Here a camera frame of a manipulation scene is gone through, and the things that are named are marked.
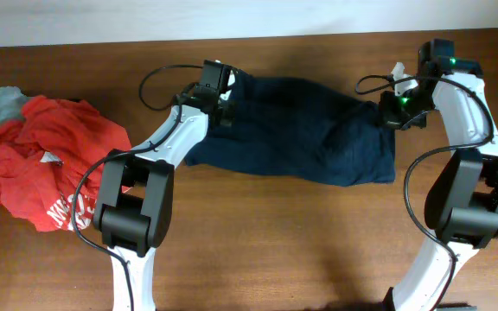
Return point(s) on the red printed t-shirt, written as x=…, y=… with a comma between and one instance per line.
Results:
x=44, y=155

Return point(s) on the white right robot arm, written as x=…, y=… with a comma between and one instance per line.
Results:
x=461, y=209

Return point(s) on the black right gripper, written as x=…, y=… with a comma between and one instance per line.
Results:
x=390, y=118

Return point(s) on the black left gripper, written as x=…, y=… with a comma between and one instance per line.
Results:
x=223, y=116

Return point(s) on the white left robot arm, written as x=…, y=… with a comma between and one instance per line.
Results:
x=134, y=205

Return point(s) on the navy blue shorts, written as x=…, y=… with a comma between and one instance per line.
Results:
x=296, y=127

